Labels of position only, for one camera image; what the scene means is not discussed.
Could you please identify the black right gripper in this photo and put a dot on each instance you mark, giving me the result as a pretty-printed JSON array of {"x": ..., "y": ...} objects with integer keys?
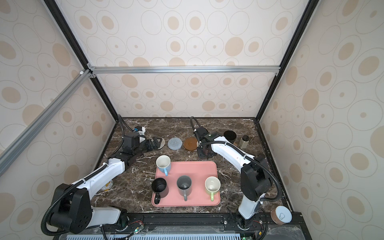
[{"x": 199, "y": 152}]

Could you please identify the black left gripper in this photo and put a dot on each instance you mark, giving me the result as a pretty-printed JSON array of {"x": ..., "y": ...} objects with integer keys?
[{"x": 151, "y": 147}]

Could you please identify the light grey woven coaster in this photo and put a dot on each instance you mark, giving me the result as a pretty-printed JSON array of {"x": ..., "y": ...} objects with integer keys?
[{"x": 161, "y": 143}]

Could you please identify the brown wooden coaster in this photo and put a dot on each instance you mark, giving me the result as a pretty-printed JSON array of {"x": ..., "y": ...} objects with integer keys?
[{"x": 191, "y": 144}]

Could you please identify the blue grey round coaster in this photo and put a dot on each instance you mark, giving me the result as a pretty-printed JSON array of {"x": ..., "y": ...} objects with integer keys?
[{"x": 175, "y": 144}]

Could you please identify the blue mug white inside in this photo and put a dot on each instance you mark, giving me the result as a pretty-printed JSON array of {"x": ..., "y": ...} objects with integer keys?
[{"x": 164, "y": 164}]

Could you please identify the black mug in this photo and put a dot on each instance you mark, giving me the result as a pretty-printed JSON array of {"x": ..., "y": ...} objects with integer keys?
[
  {"x": 160, "y": 189},
  {"x": 230, "y": 136}
]

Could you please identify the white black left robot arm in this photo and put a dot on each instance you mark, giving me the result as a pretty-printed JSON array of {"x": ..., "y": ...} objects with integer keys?
[{"x": 71, "y": 210}]

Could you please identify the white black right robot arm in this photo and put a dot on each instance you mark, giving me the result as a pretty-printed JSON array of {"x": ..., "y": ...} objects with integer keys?
[{"x": 258, "y": 183}]

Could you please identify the pink rectangular tray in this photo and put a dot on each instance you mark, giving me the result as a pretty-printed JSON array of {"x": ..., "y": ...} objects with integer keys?
[{"x": 198, "y": 172}]

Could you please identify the light green mug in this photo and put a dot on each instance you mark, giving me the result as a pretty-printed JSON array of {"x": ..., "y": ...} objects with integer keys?
[{"x": 212, "y": 186}]

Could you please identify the grey mug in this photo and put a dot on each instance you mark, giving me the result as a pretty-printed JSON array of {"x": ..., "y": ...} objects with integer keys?
[{"x": 184, "y": 184}]

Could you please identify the small olive bottle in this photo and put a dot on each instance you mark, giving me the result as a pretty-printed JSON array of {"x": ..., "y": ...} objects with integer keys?
[{"x": 244, "y": 142}]

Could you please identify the horizontal aluminium bar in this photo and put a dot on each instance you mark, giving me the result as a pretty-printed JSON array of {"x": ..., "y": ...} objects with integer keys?
[{"x": 185, "y": 70}]

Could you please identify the diagonal aluminium bar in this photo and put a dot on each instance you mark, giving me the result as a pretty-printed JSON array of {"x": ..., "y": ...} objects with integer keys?
[{"x": 25, "y": 138}]

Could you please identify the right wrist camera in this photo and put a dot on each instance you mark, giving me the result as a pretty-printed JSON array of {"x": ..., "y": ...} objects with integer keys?
[{"x": 203, "y": 136}]

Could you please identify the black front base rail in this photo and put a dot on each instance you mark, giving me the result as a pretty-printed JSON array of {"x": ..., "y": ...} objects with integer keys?
[{"x": 202, "y": 226}]

